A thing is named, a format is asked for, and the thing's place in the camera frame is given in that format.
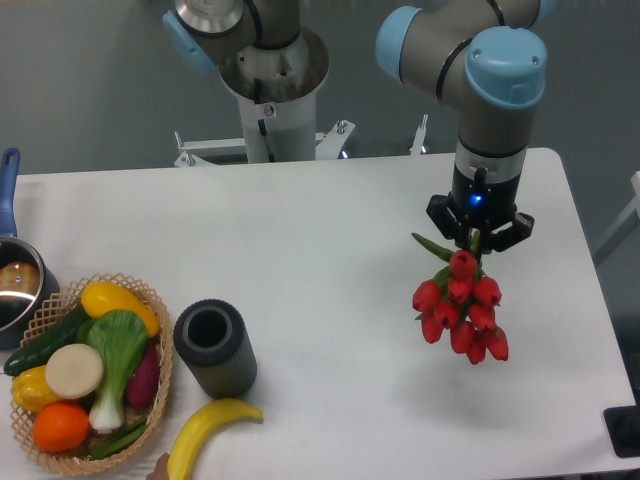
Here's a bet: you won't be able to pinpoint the yellow banana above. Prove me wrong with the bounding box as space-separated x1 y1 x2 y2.
167 398 263 479

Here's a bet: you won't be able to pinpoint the blue handled saucepan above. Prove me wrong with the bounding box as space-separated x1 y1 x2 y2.
1 147 60 350

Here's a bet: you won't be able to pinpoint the beige round disc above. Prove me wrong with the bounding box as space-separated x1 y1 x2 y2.
45 344 104 400

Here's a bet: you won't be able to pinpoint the glass pot lid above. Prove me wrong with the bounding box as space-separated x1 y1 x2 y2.
1 262 40 308

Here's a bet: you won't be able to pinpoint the black device at edge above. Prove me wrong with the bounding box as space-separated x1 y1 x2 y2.
603 405 639 458

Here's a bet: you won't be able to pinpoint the white metal base frame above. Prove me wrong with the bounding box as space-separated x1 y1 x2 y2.
173 113 429 167

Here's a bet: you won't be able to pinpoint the red tulip bouquet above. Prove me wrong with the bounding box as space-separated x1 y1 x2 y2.
412 233 509 365

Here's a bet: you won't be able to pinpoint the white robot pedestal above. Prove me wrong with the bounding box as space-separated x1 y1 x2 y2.
219 27 329 163

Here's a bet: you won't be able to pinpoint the white frame at right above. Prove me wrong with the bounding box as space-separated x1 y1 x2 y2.
592 171 639 265

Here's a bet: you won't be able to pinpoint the orange fruit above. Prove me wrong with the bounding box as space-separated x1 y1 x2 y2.
32 402 89 453

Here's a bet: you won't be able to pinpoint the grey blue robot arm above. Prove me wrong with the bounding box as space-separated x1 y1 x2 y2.
163 1 553 255

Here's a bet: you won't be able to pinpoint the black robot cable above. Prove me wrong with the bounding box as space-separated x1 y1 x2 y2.
252 77 276 163

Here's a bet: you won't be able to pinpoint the yellow squash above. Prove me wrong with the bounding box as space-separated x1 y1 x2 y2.
80 281 160 338

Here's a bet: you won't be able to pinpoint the woven wicker basket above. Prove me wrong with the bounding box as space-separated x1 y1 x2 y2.
9 273 173 477

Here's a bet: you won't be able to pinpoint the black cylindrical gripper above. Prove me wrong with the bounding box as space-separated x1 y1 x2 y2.
426 150 535 255

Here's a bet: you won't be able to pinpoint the yellow bell pepper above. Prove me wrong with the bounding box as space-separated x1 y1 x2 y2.
12 365 62 413

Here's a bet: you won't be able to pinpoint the person fingertip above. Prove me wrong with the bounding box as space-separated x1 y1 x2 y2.
145 452 169 480

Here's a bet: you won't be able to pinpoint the dark green cucumber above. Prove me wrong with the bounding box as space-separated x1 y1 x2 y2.
4 305 91 377

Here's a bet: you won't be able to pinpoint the green bok choy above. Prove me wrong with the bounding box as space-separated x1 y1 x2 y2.
87 310 148 434

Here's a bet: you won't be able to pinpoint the purple sweet potato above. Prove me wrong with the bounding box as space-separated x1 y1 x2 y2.
125 342 160 409

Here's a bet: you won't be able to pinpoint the green bean pods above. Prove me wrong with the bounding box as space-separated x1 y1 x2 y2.
89 418 148 460

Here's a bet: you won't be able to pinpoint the dark grey ribbed vase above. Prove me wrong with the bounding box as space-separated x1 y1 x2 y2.
173 299 258 399

